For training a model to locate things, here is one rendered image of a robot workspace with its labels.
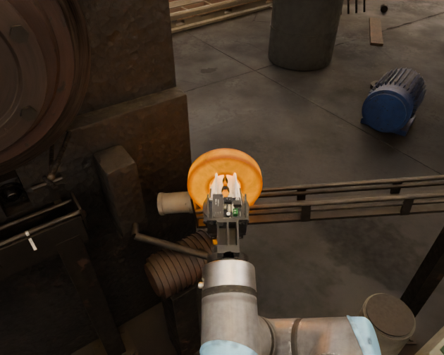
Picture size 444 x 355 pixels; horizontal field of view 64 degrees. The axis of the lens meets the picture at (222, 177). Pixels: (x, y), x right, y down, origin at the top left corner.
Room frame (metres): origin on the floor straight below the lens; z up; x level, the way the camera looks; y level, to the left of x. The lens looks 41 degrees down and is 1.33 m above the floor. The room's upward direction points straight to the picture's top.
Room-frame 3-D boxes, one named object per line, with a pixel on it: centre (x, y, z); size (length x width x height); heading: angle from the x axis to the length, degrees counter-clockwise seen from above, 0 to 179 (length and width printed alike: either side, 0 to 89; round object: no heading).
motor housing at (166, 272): (0.62, 0.10, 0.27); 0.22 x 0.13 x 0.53; 125
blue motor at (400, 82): (2.17, -1.17, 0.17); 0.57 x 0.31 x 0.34; 145
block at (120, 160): (0.69, 0.26, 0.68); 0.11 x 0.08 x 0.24; 35
